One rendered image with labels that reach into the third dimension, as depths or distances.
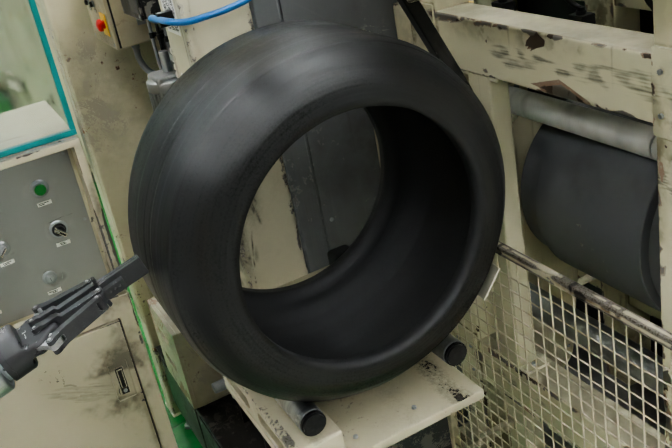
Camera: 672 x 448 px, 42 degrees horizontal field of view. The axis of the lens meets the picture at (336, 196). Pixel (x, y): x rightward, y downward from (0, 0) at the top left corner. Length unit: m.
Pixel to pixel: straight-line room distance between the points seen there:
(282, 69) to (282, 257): 0.59
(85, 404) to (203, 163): 1.01
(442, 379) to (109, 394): 0.81
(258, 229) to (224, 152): 0.51
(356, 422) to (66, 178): 0.81
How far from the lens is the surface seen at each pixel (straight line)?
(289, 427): 1.51
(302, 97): 1.20
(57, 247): 1.97
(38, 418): 2.08
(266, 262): 1.71
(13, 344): 1.29
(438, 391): 1.62
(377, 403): 1.61
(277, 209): 1.68
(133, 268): 1.31
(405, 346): 1.42
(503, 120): 1.84
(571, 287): 1.50
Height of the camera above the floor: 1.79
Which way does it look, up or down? 24 degrees down
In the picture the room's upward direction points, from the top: 11 degrees counter-clockwise
